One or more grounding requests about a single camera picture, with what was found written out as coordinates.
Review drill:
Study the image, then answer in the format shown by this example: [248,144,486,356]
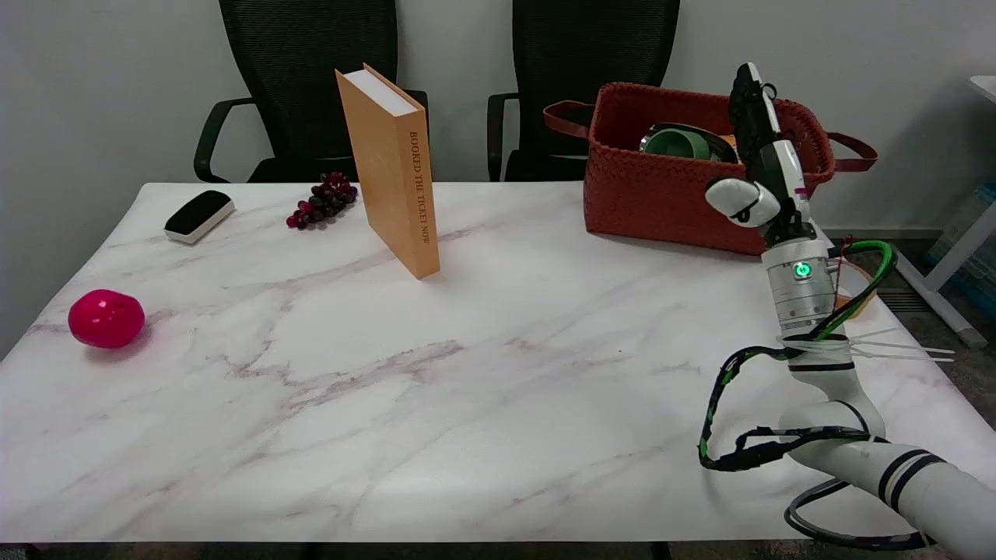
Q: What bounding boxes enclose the white zip ties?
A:
[848,327,956,365]

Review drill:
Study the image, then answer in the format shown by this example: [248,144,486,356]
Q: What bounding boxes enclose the dark red grape bunch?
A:
[286,172,359,231]

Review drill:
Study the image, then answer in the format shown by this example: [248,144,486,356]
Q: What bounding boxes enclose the black white board eraser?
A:
[163,190,236,245]

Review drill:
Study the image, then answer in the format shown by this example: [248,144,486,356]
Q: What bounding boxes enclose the black green braided cable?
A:
[698,240,900,473]

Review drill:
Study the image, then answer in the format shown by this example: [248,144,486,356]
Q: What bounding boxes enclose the red-brown woven basket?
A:
[543,82,879,259]

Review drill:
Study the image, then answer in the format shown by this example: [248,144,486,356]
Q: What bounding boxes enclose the blue storage box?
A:
[926,183,996,320]

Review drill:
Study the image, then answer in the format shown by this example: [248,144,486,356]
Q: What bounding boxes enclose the pink plastic apple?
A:
[68,289,146,349]

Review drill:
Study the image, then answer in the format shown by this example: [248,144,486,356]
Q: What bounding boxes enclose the black mesh office chair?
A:
[193,0,430,184]
[487,0,682,183]

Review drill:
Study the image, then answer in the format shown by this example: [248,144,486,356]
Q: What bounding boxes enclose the green bowl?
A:
[640,123,738,164]

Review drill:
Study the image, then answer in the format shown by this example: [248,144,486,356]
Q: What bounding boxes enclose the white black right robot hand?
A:
[704,62,818,248]

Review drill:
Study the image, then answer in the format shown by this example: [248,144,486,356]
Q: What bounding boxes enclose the orange hardcover book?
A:
[335,63,441,281]

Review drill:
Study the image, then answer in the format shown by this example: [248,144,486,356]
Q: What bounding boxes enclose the white desk frame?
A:
[895,75,996,349]

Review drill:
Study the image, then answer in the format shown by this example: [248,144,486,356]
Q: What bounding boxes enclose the yellow tape roll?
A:
[834,258,877,320]

